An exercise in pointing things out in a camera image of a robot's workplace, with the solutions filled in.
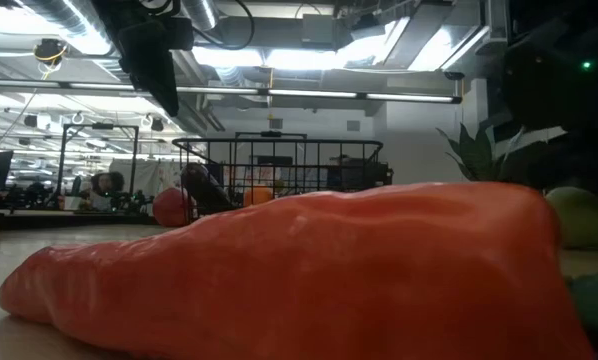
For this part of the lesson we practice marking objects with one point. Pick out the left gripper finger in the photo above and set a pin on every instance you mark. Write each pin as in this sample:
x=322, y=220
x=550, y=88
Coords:
x=149, y=60

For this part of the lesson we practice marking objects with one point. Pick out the green toy apple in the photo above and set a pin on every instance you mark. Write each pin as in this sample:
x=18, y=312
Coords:
x=579, y=220

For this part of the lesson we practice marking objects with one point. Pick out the dark purple toy eggplant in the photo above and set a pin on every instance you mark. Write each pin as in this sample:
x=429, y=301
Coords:
x=204, y=190

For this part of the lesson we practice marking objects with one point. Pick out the red apple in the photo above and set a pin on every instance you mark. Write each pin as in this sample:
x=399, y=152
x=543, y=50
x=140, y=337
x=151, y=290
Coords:
x=168, y=209

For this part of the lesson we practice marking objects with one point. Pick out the tangerine bunch with leaves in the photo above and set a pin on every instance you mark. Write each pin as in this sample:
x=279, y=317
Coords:
x=259, y=196

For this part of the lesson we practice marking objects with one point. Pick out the orange toy carrot green leaves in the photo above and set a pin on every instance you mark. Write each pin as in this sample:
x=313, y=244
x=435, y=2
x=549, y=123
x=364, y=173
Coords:
x=299, y=275

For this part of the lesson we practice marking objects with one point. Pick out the artificial plant white pot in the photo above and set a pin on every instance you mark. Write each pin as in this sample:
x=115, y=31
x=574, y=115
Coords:
x=474, y=155

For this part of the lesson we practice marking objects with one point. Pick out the white cloth partition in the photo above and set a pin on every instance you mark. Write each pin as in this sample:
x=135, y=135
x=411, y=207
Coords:
x=146, y=175

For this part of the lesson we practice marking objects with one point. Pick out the person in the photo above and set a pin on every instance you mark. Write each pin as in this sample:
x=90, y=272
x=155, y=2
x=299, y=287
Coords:
x=104, y=185

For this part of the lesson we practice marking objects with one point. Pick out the long ceiling light bar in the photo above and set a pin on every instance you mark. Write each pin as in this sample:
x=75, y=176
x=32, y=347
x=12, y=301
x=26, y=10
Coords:
x=309, y=93

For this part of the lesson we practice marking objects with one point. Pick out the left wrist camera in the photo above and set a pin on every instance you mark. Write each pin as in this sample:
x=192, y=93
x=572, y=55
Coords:
x=181, y=34

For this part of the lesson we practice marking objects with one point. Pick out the round silver ventilation duct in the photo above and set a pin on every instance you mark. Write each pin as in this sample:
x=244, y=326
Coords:
x=201, y=12

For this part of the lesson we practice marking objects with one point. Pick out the black background rig frame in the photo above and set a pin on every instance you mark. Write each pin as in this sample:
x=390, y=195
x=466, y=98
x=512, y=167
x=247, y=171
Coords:
x=101, y=126

